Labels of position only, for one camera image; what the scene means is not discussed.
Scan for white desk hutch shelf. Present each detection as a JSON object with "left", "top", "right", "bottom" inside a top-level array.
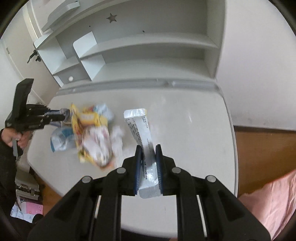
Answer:
[{"left": 32, "top": 1, "right": 226, "bottom": 87}]

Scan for crumpled white paper scraps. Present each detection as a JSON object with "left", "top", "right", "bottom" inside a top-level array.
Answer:
[{"left": 110, "top": 126, "right": 125, "bottom": 158}]

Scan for pink bed cover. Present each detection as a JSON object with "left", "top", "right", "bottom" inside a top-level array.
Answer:
[{"left": 239, "top": 170, "right": 295, "bottom": 240}]

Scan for person's left hand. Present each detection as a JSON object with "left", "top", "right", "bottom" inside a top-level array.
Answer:
[{"left": 1, "top": 128, "right": 32, "bottom": 149}]

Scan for white door with black handle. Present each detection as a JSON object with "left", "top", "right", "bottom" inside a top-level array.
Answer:
[{"left": 3, "top": 21, "right": 59, "bottom": 104}]

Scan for pink white box on floor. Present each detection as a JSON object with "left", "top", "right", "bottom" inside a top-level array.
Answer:
[{"left": 10, "top": 201, "right": 43, "bottom": 223}]

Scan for grey crate on floor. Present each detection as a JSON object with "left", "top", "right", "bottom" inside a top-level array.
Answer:
[{"left": 15, "top": 169, "right": 40, "bottom": 200}]

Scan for blue white striped snack bag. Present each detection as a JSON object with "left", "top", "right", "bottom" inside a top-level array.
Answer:
[{"left": 50, "top": 126, "right": 76, "bottom": 153}]

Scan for yellow snack bag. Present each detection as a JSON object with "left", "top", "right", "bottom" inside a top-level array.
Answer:
[{"left": 70, "top": 104, "right": 112, "bottom": 168}]

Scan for silver white foil wrapper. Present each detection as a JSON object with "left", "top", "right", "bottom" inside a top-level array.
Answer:
[{"left": 123, "top": 108, "right": 161, "bottom": 199}]

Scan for crumpled blue white paper wrapper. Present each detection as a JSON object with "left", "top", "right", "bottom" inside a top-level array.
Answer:
[{"left": 92, "top": 103, "right": 114, "bottom": 123}]

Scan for grey drawer with white knob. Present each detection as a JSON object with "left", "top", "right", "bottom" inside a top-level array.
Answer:
[{"left": 58, "top": 68, "right": 88, "bottom": 84}]

